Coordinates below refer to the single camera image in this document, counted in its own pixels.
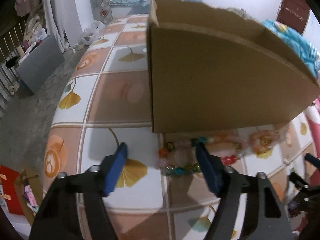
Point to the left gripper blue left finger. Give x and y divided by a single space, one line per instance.
57 217

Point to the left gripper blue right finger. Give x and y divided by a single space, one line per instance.
264 218

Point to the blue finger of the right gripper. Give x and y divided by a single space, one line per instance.
312 160

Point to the pink floral quilt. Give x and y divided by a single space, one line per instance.
312 115

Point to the red gift box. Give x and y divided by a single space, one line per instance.
8 193

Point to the teal blue blanket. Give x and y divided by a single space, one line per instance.
302 48

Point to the brown cardboard box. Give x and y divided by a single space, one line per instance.
210 69

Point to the dark red wooden door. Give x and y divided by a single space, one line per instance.
294 14

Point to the grey flat board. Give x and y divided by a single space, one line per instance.
40 64

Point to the white plastic bag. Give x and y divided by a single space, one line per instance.
92 32

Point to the white curtain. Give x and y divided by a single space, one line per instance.
62 22

